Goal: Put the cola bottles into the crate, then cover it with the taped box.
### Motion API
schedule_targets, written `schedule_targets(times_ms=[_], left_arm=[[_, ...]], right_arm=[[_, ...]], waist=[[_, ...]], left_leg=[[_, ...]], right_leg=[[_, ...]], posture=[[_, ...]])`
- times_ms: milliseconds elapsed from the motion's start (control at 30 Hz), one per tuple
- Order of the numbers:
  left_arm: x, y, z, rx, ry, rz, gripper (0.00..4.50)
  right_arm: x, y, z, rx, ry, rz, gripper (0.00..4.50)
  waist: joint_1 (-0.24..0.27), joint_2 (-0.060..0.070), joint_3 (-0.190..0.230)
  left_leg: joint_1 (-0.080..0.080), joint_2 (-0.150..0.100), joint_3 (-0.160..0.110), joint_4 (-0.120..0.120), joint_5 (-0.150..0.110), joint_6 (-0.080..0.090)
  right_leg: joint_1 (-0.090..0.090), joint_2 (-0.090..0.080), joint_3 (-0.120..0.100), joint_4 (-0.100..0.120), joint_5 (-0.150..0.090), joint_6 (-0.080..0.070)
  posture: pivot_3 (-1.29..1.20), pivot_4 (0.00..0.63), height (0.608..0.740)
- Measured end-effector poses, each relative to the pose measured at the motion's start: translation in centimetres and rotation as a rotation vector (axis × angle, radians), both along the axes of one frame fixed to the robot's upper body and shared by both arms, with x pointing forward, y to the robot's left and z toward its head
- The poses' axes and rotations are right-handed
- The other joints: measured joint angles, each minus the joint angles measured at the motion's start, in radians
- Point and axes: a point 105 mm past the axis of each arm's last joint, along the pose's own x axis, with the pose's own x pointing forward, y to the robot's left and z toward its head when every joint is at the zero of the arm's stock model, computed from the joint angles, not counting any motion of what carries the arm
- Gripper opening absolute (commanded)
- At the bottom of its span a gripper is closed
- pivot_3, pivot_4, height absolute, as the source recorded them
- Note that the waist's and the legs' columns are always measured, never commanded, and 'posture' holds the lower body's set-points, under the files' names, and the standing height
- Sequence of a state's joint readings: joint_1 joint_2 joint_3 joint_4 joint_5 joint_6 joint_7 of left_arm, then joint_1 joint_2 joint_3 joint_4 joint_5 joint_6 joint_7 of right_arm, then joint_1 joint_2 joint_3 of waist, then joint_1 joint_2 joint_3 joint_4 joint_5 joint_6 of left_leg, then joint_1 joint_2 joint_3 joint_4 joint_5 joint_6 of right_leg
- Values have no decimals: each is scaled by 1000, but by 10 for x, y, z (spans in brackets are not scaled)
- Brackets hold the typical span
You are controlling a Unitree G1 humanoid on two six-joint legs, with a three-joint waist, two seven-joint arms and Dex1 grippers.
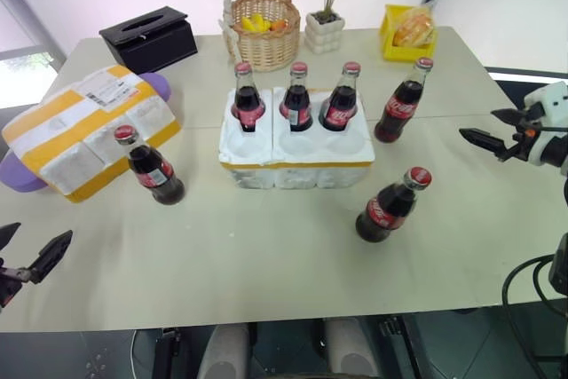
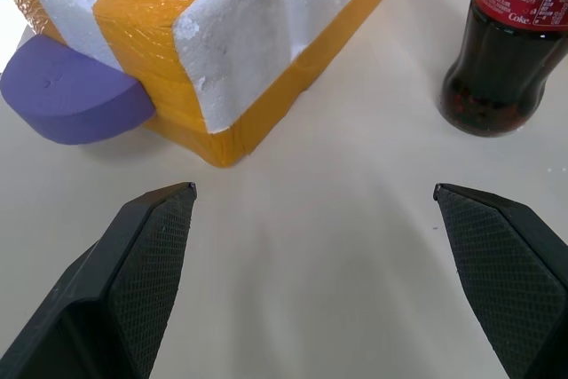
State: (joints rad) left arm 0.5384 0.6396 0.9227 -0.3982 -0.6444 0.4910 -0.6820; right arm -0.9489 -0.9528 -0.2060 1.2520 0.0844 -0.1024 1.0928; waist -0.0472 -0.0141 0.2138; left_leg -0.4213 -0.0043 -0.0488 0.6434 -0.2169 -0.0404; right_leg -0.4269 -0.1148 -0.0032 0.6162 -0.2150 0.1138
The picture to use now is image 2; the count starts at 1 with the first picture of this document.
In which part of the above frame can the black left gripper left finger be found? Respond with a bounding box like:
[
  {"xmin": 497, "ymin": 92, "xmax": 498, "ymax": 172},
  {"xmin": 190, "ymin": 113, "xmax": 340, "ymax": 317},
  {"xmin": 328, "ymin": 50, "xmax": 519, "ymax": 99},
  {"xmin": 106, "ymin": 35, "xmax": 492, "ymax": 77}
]
[{"xmin": 0, "ymin": 181, "xmax": 198, "ymax": 379}]

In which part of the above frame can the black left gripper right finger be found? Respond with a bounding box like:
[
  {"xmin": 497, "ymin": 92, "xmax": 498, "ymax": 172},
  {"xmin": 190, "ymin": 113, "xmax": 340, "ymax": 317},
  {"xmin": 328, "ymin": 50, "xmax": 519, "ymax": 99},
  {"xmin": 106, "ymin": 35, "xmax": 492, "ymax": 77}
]
[{"xmin": 433, "ymin": 182, "xmax": 568, "ymax": 379}]

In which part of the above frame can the purple foam block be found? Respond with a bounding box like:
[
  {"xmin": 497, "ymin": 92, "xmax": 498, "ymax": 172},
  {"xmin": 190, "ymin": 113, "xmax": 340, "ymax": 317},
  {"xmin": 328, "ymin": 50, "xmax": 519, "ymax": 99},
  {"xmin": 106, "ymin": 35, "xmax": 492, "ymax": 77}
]
[{"xmin": 0, "ymin": 36, "xmax": 157, "ymax": 146}]

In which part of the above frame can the Coke bottle red label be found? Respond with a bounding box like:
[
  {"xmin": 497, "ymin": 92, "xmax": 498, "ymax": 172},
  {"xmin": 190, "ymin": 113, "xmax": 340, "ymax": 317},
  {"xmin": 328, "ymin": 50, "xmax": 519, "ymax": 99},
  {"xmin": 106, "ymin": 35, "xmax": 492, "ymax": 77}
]
[{"xmin": 438, "ymin": 0, "xmax": 568, "ymax": 138}]

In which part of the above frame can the white foam block orange tape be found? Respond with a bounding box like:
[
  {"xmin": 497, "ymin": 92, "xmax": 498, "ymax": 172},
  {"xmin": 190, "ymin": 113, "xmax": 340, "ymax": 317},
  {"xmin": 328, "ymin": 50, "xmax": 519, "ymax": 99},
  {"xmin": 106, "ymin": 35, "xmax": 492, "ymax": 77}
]
[{"xmin": 0, "ymin": 0, "xmax": 397, "ymax": 170}]

